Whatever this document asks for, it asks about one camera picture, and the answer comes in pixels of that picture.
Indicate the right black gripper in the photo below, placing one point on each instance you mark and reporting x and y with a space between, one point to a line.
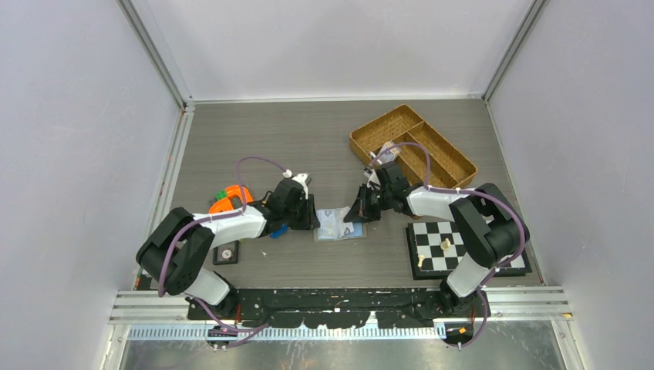
361 211

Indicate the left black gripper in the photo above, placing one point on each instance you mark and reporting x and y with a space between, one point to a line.
309 220

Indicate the white printed credit card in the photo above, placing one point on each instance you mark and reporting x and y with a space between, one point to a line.
328 230

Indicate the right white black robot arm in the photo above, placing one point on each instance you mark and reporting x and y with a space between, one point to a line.
492 232

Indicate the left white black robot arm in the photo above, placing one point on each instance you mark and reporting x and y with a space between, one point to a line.
175 252

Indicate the blue yellow toy car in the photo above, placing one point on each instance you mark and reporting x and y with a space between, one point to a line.
279 232

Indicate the black white chessboard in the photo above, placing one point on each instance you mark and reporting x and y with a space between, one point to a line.
425 238

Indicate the orange tape dispenser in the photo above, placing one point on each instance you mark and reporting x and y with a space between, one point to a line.
238 196

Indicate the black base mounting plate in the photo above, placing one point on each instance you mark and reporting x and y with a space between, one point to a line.
336 308

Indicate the small black square box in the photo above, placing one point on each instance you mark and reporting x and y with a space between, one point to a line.
226 253

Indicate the woven wicker divided tray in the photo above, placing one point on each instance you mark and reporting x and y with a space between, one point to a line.
428 153

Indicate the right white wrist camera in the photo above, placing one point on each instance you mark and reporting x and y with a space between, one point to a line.
372 179

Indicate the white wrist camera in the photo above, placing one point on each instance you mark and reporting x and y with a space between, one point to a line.
302 178
372 179

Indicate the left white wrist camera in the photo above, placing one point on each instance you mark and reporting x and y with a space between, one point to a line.
302 178

